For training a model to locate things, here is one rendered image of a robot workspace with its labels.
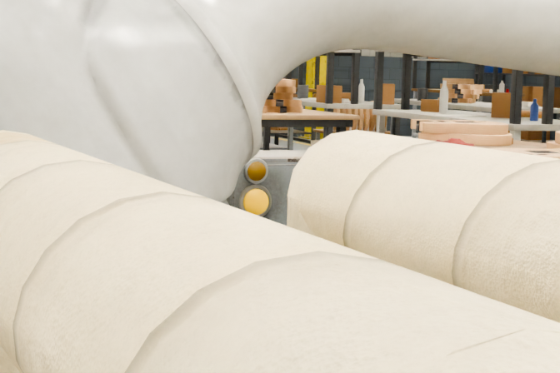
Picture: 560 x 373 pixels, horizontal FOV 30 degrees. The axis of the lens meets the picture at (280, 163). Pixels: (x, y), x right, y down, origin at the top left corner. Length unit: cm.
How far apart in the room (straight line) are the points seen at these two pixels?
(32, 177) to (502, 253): 8
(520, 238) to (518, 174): 2
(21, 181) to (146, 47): 25
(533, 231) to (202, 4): 27
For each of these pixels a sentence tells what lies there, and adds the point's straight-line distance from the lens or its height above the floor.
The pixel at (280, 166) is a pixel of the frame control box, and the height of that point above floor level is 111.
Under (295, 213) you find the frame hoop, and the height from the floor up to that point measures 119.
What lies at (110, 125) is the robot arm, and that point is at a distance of 39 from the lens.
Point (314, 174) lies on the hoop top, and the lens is 24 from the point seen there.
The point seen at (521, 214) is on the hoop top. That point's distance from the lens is 17.
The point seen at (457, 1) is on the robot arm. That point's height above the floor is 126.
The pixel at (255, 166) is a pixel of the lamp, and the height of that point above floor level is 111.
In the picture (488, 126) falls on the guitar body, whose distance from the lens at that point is 462.
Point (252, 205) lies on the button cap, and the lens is 118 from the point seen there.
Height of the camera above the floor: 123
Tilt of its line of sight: 5 degrees down
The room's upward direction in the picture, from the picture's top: 2 degrees clockwise
